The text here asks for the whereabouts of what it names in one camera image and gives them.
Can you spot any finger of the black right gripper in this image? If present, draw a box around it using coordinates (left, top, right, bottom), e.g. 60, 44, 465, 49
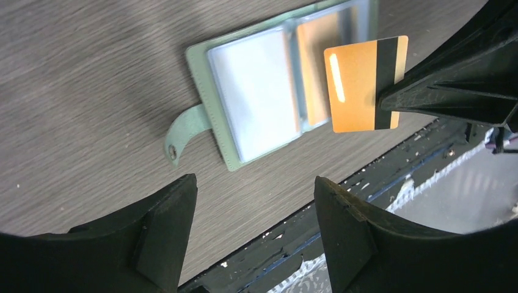
378, 0, 517, 129

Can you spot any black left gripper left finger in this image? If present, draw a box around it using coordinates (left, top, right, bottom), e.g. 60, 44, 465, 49
1, 174, 197, 292

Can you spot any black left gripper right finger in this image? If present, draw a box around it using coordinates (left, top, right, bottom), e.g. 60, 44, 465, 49
314, 176, 517, 292

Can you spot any gold black stripe credit card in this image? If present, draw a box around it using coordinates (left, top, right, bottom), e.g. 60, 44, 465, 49
324, 35, 409, 133

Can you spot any mint green card holder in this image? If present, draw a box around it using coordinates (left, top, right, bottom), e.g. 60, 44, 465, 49
164, 1, 378, 171

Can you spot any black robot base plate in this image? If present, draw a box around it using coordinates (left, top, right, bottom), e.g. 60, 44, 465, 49
180, 118, 492, 292

